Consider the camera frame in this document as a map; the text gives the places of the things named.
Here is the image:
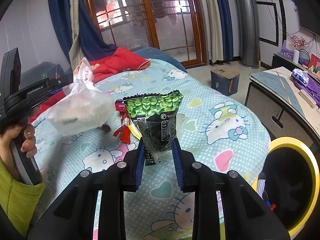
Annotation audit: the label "red snack wrapper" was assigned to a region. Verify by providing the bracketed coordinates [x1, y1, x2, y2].
[113, 99, 131, 144]

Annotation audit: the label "green pea snack packet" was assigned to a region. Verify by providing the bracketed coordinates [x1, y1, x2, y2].
[124, 90, 183, 166]

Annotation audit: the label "white plastic bag trash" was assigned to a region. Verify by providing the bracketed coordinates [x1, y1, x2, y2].
[47, 57, 116, 136]

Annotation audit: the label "green left sleeve forearm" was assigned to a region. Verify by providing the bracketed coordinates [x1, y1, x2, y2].
[1, 163, 45, 237]

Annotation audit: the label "yellow rimmed black trash bin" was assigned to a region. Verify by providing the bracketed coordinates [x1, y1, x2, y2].
[252, 137, 319, 239]

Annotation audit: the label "left hand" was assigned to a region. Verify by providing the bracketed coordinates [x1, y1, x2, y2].
[1, 124, 37, 177]

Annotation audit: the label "yellow snack wrapper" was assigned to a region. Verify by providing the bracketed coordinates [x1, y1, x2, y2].
[129, 124, 142, 140]

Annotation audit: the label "hello kitty bed sheet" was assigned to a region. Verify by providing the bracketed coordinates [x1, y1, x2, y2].
[33, 60, 270, 239]

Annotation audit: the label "small red wrapper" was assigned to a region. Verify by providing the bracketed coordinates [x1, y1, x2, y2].
[101, 124, 111, 132]

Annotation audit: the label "blue square stool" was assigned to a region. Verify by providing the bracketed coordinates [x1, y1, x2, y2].
[210, 66, 240, 96]

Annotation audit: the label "left blue curtain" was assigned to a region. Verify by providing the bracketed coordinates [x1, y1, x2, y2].
[48, 0, 117, 66]

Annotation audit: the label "blue curtain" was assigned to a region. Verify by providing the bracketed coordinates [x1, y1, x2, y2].
[48, 0, 117, 66]
[217, 0, 233, 61]

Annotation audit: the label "red blanket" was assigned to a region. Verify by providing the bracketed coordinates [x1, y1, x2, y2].
[28, 47, 152, 124]

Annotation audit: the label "coffee table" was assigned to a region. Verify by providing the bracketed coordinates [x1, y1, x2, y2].
[245, 67, 319, 155]

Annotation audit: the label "wooden glass sliding door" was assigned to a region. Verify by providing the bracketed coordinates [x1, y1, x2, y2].
[84, 0, 208, 68]

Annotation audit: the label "black tv cabinet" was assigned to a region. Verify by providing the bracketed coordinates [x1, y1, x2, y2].
[271, 53, 319, 81]

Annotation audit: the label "silver standing air conditioner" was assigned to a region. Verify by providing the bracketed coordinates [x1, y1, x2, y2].
[236, 0, 260, 68]

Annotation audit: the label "white power strip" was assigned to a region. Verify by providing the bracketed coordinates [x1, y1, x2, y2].
[299, 89, 317, 109]

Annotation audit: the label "tissue pack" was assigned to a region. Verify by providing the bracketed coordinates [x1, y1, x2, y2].
[291, 68, 309, 87]

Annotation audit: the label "purple bag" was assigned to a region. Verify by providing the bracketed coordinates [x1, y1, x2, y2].
[293, 77, 319, 107]

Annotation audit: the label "colourful picture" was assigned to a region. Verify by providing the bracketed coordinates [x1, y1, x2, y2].
[308, 54, 320, 76]

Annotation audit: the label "white vase red flowers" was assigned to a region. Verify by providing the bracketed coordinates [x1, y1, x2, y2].
[290, 35, 310, 65]

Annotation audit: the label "wall mounted television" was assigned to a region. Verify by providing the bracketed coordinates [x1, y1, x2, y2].
[295, 0, 319, 36]

